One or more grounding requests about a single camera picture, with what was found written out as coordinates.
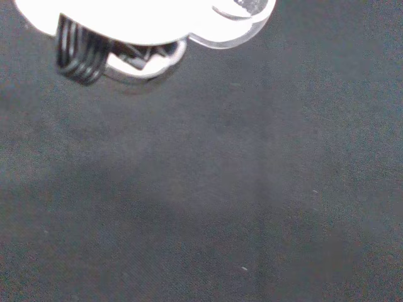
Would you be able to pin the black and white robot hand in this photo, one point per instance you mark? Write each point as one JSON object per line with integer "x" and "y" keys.
{"x": 126, "y": 19}

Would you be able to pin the black bench cloth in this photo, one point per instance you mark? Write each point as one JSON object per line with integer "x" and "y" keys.
{"x": 201, "y": 188}

